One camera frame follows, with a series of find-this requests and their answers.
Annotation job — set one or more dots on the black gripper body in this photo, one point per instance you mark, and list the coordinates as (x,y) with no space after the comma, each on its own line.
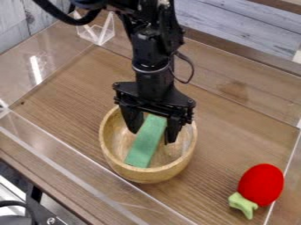
(154,94)

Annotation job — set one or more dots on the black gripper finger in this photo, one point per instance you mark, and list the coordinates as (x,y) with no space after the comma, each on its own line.
(174,125)
(133,117)

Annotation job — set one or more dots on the green rectangular block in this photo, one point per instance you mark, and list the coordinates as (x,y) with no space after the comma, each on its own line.
(146,142)

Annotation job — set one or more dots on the brown wooden bowl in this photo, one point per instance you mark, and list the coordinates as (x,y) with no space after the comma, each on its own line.
(170,159)

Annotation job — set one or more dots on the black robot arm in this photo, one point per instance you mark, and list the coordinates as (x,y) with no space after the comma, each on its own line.
(155,36)

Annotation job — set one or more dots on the clear acrylic fence panel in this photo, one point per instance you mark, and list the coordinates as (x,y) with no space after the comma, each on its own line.
(75,179)

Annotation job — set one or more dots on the red plush radish toy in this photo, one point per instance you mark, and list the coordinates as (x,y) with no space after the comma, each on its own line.
(260,188)

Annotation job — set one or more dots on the clear acrylic corner bracket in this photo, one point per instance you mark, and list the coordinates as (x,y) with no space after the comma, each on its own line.
(98,34)

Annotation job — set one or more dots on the black metal table frame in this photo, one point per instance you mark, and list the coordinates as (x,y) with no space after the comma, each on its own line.
(20,210)

